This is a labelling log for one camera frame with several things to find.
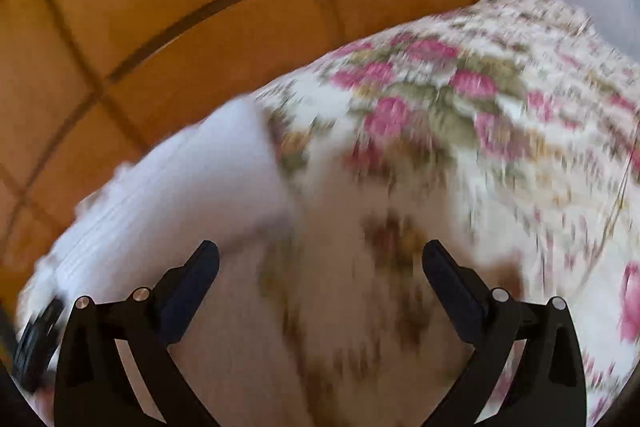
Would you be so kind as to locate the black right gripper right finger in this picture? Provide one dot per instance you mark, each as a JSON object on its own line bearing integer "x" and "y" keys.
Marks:
{"x": 549, "y": 386}

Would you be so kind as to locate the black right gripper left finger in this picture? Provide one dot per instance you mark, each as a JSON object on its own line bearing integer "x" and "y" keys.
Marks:
{"x": 115, "y": 368}

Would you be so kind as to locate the white knitted garment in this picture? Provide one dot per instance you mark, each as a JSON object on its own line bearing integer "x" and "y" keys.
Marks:
{"x": 217, "y": 181}

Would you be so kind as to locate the floral bedspread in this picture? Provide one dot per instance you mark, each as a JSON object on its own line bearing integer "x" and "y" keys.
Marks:
{"x": 508, "y": 131}

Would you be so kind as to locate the wooden wardrobe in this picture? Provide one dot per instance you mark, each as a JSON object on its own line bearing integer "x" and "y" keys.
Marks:
{"x": 88, "y": 84}

